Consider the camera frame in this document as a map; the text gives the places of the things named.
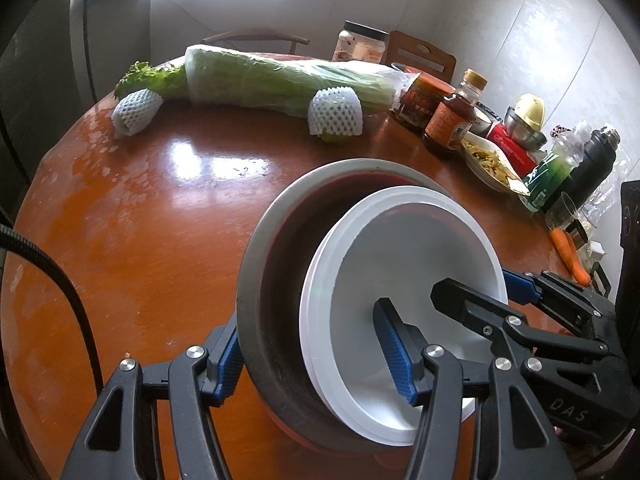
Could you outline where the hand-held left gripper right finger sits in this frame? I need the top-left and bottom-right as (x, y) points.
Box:
(372, 297), (576, 480)

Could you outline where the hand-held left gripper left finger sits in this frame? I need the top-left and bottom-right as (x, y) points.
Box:
(60, 317), (246, 480)

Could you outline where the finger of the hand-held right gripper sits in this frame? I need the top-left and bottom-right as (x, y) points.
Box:
(430, 277), (623, 361)
(502, 269), (616, 321)

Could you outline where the large steel bowl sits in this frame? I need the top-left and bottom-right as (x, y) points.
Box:
(235, 158), (501, 456)

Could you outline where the small steel cup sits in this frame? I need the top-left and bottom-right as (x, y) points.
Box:
(570, 220), (591, 251)

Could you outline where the clear plastic cup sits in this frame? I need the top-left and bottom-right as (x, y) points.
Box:
(545, 192), (578, 233)

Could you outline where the green liquid plastic bottle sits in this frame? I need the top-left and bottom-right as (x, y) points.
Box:
(520, 121), (593, 213)

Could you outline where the white dish of food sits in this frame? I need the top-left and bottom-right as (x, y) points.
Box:
(460, 132), (531, 196)

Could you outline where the clear plastic bag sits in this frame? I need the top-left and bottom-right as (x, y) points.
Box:
(590, 150), (631, 241)

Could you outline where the red tissue box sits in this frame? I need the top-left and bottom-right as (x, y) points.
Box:
(485, 121), (538, 178)

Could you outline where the black thermos flask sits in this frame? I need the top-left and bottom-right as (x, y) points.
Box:
(542, 125), (622, 213)

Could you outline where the steel bowl holding yellow cup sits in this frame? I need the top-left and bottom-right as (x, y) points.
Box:
(502, 106), (548, 151)

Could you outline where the white ceramic bowl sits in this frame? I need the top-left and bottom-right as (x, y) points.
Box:
(472, 102), (497, 136)

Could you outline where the yellow plastic cup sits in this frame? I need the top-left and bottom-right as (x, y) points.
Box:
(515, 94), (546, 131)

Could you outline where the brown bottle with orange label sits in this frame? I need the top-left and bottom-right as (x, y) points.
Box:
(422, 92), (478, 158)

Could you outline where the sauce jar with red lid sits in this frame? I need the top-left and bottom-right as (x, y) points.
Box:
(392, 72), (453, 133)

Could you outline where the bottle with yellow cap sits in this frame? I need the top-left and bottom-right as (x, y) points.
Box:
(459, 69), (488, 106)

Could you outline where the fruit in white foam net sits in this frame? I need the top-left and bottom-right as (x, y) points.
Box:
(111, 88), (165, 138)
(306, 86), (363, 141)

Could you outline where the wooden chair with slotted back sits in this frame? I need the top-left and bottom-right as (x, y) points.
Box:
(387, 30), (457, 83)

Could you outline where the bagged celery bunch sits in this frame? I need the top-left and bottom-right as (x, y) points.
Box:
(115, 44), (421, 121)

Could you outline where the plastic jar with black lid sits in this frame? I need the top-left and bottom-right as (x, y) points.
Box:
(334, 20), (390, 65)

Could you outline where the grey refrigerator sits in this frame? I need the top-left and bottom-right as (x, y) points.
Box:
(0, 0), (151, 201)

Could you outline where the black metal frame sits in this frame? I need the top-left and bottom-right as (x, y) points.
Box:
(590, 260), (613, 296)

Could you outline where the thick black cable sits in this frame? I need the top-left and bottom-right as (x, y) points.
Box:
(0, 225), (103, 396)

